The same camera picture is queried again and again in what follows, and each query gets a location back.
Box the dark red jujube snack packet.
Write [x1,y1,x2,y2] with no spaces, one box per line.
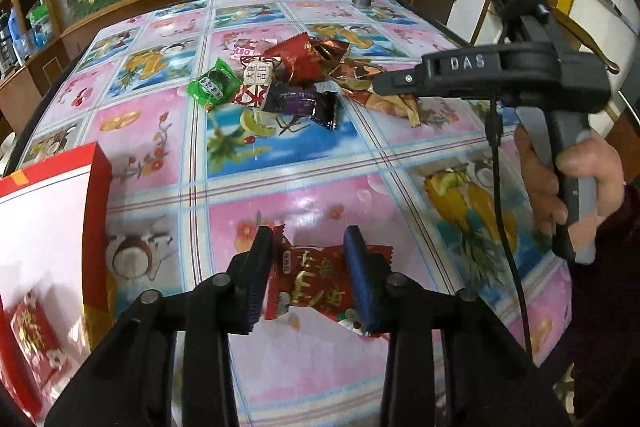
[264,225,371,337]

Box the beige brown snack packet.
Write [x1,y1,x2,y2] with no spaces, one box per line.
[329,58,421,128]

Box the black purple snack packet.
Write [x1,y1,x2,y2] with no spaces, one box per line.
[262,82,338,130]

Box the dark red gold snack packet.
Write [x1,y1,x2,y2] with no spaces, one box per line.
[264,32,350,88]

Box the white red candy packet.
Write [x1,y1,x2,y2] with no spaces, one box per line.
[232,55,281,108]

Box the green snack packet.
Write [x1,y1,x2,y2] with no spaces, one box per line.
[186,57,242,113]

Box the large red snack packet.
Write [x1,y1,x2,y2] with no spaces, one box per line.
[10,291,68,389]

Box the person right hand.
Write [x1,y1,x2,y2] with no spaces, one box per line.
[513,126,626,238]

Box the wooden chair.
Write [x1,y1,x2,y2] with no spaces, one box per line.
[551,6,620,75]

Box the red white gift box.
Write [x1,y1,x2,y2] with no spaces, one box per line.
[1,143,113,421]

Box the pink white snack packet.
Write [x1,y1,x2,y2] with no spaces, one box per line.
[230,38,278,61]

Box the black cable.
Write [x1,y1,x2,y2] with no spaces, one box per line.
[485,95,535,358]

